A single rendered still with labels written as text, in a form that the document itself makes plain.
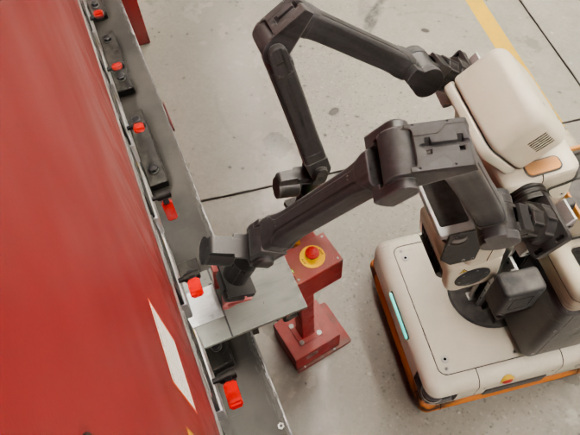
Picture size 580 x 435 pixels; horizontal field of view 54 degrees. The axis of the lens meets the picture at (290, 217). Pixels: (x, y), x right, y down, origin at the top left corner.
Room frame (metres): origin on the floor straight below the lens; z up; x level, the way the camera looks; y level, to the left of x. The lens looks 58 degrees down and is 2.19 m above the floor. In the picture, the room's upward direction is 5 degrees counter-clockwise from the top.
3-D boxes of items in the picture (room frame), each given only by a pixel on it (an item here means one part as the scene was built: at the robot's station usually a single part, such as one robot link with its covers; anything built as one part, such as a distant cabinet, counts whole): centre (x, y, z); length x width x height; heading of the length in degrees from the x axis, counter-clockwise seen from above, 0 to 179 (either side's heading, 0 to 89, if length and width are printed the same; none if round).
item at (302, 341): (0.78, -0.02, 0.13); 0.10 x 0.10 x 0.01; 27
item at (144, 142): (1.09, 0.41, 0.89); 0.30 x 0.05 x 0.03; 18
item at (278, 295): (0.55, 0.13, 1.00); 0.26 x 0.18 x 0.01; 108
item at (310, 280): (0.78, -0.02, 0.75); 0.20 x 0.16 x 0.18; 27
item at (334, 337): (0.80, -0.05, 0.06); 0.25 x 0.20 x 0.12; 117
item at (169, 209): (0.67, 0.26, 1.20); 0.04 x 0.02 x 0.10; 108
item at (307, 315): (0.78, -0.02, 0.39); 0.05 x 0.05 x 0.54; 27
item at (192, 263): (0.56, 0.23, 0.89); 0.30 x 0.05 x 0.03; 18
